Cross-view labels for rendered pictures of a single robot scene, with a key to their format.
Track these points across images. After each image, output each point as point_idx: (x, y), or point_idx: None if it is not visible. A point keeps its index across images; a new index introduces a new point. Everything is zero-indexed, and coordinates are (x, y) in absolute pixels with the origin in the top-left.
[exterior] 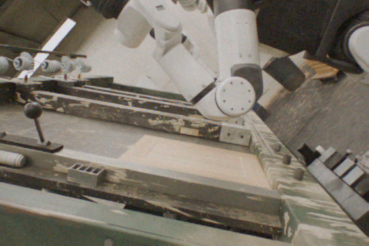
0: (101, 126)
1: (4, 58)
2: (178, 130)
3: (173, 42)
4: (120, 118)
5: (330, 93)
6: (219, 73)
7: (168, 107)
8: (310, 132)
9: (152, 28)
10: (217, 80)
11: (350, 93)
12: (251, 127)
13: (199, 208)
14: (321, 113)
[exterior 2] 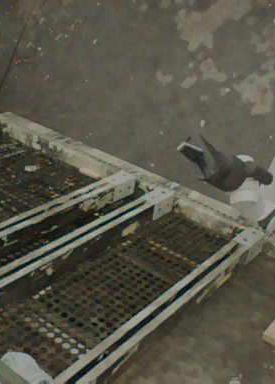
0: (202, 365)
1: None
2: (218, 285)
3: None
4: (170, 326)
5: (14, 10)
6: (273, 196)
7: (100, 238)
8: (28, 97)
9: (230, 177)
10: (271, 206)
11: (65, 18)
12: (223, 216)
13: None
14: (26, 56)
